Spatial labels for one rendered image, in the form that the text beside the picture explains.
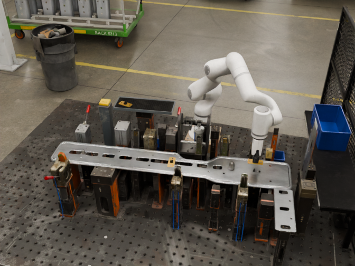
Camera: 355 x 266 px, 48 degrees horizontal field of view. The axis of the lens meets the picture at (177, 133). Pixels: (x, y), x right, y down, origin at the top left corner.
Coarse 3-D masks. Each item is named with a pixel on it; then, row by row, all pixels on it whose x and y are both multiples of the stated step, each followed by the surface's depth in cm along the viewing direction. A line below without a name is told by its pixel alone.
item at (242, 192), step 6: (240, 192) 204; (246, 192) 204; (240, 198) 204; (246, 198) 204; (240, 204) 206; (246, 204) 205; (240, 210) 209; (246, 210) 210; (240, 216) 213; (234, 222) 221; (240, 222) 214; (234, 228) 218; (240, 228) 216; (234, 234) 221; (240, 234) 220; (234, 240) 222; (240, 240) 222
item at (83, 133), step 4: (80, 124) 252; (80, 128) 249; (84, 128) 248; (88, 128) 250; (76, 132) 246; (80, 132) 245; (84, 132) 245; (88, 132) 251; (76, 136) 248; (80, 136) 247; (84, 136) 247; (88, 136) 252; (80, 140) 250; (84, 140) 249; (88, 140) 252; (80, 152) 256; (92, 168) 265
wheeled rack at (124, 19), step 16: (16, 16) 625; (32, 16) 617; (48, 16) 630; (64, 16) 625; (96, 16) 634; (112, 16) 634; (128, 16) 628; (16, 32) 625; (80, 32) 594; (96, 32) 590; (112, 32) 585; (128, 32) 591
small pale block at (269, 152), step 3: (267, 150) 229; (270, 150) 229; (267, 153) 229; (270, 153) 229; (267, 156) 230; (270, 156) 230; (267, 159) 232; (270, 159) 231; (261, 189) 246; (264, 189) 246; (261, 192) 247; (264, 192) 247
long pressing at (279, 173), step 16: (64, 144) 245; (80, 144) 245; (96, 144) 244; (80, 160) 232; (96, 160) 232; (112, 160) 232; (128, 160) 232; (176, 160) 232; (192, 160) 231; (208, 160) 231; (224, 160) 232; (240, 160) 232; (192, 176) 222; (208, 176) 221; (224, 176) 221; (240, 176) 221; (256, 176) 221; (272, 176) 221; (288, 176) 221
